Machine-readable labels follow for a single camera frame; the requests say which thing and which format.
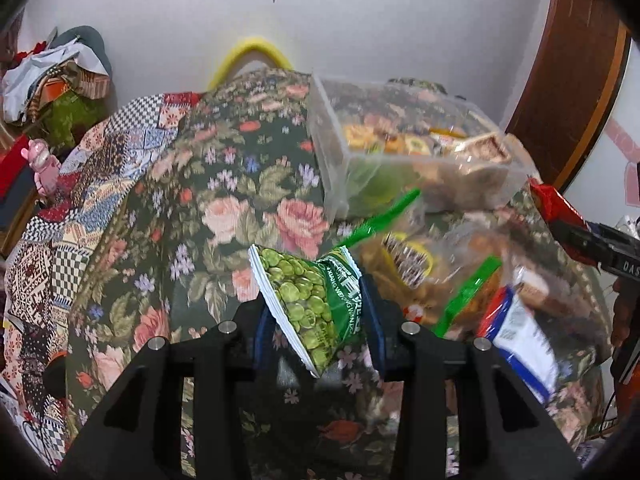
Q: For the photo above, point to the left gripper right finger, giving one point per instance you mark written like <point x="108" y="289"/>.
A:
<point x="504" y="432"/>

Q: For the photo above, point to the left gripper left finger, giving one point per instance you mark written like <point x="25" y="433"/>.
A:
<point x="134" y="432"/>

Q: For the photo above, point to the red snack bag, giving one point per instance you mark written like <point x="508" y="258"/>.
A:
<point x="556" y="211"/>

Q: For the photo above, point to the blue white snack bag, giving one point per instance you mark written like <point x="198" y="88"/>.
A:
<point x="514" y="331"/>

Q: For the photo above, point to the green peas snack bag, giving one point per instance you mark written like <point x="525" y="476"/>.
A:
<point x="317" y="304"/>

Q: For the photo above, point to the clear bag green zip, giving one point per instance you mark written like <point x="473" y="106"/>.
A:
<point x="414" y="262"/>

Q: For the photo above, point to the bread snack pack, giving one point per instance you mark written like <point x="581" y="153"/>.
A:
<point x="489" y="147"/>

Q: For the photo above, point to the green jelly cup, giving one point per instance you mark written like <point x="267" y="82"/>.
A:
<point x="372" y="187"/>

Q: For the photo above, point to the floral green bedspread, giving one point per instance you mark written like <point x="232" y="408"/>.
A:
<point x="173" y="263"/>

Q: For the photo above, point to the patchwork checkered quilt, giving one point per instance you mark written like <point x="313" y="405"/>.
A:
<point x="46" y="266"/>

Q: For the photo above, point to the brown wooden door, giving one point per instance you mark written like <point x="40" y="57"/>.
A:
<point x="572" y="87"/>

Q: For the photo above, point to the clear plastic storage bin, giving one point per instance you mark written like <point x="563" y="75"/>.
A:
<point x="417" y="127"/>

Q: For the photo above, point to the round cracker pack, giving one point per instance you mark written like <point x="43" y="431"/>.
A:
<point x="359" y="137"/>

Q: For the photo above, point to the pink plush toy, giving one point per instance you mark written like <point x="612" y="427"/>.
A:
<point x="44" y="165"/>

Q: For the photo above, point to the red box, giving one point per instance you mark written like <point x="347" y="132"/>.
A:
<point x="12" y="163"/>

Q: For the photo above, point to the pile of clothes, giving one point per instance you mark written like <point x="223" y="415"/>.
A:
<point x="58" y="90"/>

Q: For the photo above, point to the yellow foam tube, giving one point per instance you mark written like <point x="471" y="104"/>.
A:
<point x="248" y="50"/>

